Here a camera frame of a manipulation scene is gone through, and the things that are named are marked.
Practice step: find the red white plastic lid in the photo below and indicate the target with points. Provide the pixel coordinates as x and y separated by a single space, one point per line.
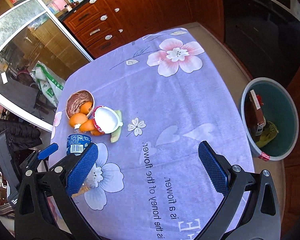
106 119

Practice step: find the green corn husk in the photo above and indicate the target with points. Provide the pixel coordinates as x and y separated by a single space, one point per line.
269 133

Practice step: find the brown coconut shell bowl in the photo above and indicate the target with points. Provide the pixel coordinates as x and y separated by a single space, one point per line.
75 100

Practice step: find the black built-in oven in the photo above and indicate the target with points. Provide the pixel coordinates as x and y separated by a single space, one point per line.
265 36

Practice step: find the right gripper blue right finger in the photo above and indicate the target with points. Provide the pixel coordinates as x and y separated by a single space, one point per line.
213 164

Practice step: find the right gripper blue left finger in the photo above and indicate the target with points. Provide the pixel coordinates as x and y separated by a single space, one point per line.
83 165

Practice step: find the glass sliding door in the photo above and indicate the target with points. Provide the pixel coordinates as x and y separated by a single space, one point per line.
31 31

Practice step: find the orange peel piece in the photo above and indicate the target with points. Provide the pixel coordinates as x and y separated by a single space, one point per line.
86 107
77 120
89 126

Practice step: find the wooden kitchen cabinets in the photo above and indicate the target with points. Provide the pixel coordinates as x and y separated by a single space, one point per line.
102 25

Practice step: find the purple floral tablecloth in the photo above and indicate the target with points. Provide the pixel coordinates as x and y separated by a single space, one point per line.
151 184

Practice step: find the red snack bag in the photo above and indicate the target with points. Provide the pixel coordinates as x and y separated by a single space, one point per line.
259 98

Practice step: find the green white rice sack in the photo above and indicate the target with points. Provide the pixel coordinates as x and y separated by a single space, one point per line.
48 82

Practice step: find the clear plastic bottle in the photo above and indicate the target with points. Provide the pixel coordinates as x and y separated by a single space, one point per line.
76 144

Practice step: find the brown cardboard box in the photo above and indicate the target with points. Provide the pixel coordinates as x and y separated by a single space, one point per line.
254 117

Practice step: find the grey teal trash bin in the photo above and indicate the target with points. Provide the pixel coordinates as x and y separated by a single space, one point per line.
277 107

